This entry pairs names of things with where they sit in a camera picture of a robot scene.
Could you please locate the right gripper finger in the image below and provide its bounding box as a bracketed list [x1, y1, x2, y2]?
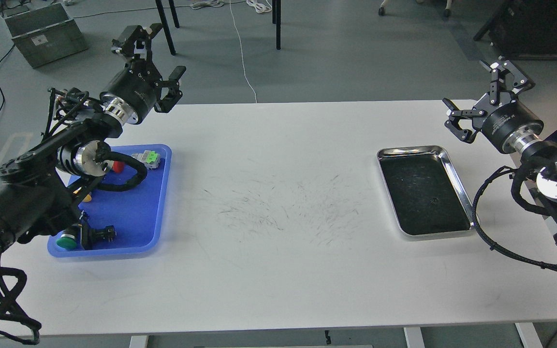
[442, 98, 487, 144]
[480, 58, 535, 109]

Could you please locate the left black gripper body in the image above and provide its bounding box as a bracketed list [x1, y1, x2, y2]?
[100, 68, 162, 125]

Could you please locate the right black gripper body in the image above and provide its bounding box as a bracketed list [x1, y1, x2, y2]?
[481, 101, 544, 154]

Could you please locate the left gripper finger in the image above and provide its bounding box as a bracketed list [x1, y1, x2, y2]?
[153, 66, 187, 113]
[111, 23, 163, 73]

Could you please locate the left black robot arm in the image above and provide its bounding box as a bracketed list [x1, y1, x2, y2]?
[0, 23, 186, 345]

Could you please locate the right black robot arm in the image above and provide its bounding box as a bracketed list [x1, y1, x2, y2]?
[442, 57, 557, 272]

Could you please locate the grey green connector part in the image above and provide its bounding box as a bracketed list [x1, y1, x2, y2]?
[131, 150, 161, 170]

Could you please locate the black equipment cart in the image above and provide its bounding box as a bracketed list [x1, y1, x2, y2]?
[473, 0, 557, 60]

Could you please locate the silver metal tray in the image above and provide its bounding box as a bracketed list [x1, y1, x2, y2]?
[377, 145, 475, 240]

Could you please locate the blue plastic tray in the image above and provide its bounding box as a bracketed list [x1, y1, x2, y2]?
[47, 145, 172, 258]

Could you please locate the black table leg pair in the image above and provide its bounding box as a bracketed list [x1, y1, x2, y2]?
[270, 0, 281, 50]

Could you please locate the red push button switch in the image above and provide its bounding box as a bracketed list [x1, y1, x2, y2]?
[111, 161, 126, 174]

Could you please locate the white floor cable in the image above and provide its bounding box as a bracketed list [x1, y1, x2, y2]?
[191, 0, 273, 103]

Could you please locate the black switch block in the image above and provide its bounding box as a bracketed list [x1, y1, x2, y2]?
[80, 224, 117, 250]

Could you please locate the green push button switch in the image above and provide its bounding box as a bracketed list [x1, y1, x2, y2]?
[56, 233, 79, 250]

